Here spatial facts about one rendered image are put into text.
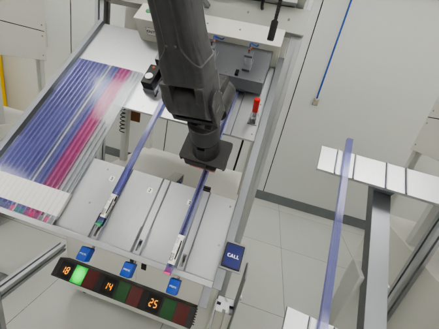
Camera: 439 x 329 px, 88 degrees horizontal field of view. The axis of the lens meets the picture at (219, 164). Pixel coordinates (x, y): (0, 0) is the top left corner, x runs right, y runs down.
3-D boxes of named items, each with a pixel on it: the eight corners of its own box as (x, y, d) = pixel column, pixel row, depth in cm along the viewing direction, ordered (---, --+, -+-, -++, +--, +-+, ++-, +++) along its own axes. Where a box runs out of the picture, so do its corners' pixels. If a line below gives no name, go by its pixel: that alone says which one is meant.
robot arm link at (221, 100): (157, 94, 34) (210, 102, 31) (187, 44, 38) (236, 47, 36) (182, 140, 44) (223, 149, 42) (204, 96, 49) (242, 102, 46)
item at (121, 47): (252, 149, 69) (254, 140, 64) (63, 98, 78) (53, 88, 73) (274, 70, 82) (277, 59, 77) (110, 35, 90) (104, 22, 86)
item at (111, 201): (102, 226, 55) (99, 225, 54) (97, 224, 56) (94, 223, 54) (179, 75, 75) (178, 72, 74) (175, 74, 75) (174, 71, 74)
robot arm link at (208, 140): (180, 125, 37) (213, 135, 37) (196, 94, 40) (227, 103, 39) (185, 145, 44) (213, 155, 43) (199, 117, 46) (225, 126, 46)
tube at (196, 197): (170, 275, 47) (170, 275, 46) (164, 273, 47) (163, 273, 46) (238, 94, 68) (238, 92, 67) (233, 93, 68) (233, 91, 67)
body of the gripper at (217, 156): (189, 135, 52) (185, 115, 45) (232, 147, 51) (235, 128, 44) (179, 159, 49) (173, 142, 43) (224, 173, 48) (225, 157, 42)
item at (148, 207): (213, 281, 52) (213, 281, 50) (-20, 198, 61) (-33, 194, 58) (236, 203, 60) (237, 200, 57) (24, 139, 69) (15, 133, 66)
